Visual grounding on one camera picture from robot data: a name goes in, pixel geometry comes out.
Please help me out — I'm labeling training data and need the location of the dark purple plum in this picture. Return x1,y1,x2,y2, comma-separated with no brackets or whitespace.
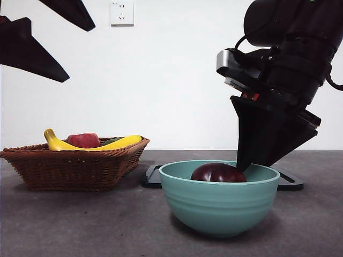
190,162,247,183

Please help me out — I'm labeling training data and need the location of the teal ribbed bowl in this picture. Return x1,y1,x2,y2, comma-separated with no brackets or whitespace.
158,160,280,238

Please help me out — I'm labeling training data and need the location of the yellow banana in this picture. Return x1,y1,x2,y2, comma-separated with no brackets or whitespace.
43,128,143,152

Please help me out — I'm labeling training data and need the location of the red apple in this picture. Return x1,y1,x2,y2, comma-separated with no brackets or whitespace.
66,132,101,148

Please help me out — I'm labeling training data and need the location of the black rectangular tray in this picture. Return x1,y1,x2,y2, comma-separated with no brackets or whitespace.
141,164,304,191

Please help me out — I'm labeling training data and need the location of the green vegetable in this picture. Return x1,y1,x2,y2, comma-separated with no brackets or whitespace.
103,137,124,147

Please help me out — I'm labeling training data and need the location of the brown wicker basket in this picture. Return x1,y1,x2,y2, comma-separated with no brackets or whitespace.
0,137,150,192

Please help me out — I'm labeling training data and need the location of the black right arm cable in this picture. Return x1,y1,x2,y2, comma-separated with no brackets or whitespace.
324,63,343,90

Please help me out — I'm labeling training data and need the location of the white wall socket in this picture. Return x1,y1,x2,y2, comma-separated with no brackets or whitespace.
110,1,134,27

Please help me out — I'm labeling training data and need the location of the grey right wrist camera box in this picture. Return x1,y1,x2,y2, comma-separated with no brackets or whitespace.
215,48,269,92

